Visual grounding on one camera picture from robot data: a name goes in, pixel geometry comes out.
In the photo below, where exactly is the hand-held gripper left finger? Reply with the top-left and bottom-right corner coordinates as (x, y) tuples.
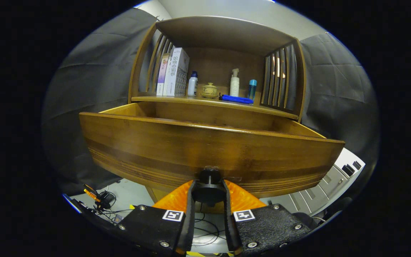
(116, 180), (196, 256)

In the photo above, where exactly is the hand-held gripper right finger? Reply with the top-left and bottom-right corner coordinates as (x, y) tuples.
(222, 180), (313, 256)

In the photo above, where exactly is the wooden drawer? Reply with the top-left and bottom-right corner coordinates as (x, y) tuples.
(79, 102), (346, 207)

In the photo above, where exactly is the wooden countertop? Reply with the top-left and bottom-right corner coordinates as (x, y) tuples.
(131, 95), (299, 120)

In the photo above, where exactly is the wooden cabinet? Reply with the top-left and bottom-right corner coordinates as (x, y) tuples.
(128, 15), (306, 204)

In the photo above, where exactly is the orange hand tool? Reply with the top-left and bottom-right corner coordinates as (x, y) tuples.
(83, 184), (101, 203)

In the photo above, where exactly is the blue folded cloth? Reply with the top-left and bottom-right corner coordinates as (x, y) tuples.
(219, 94), (254, 105)

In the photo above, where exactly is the beige lidded tea cup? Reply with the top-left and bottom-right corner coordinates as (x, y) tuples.
(201, 82), (218, 99)

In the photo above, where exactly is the blue translucent tumbler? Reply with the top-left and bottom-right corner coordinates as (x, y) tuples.
(248, 79), (258, 101)

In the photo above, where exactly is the white bottle blue cap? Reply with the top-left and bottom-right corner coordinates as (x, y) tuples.
(187, 71), (198, 97)

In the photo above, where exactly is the white pump bottle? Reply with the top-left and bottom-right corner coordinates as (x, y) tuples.
(229, 68), (240, 97)

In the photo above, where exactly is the white book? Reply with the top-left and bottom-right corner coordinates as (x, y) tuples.
(163, 47), (190, 97)

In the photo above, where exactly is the purple book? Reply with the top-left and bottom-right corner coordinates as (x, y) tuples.
(156, 54), (170, 96)

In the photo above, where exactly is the black backdrop cloth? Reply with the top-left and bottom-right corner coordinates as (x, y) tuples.
(41, 8), (381, 195)

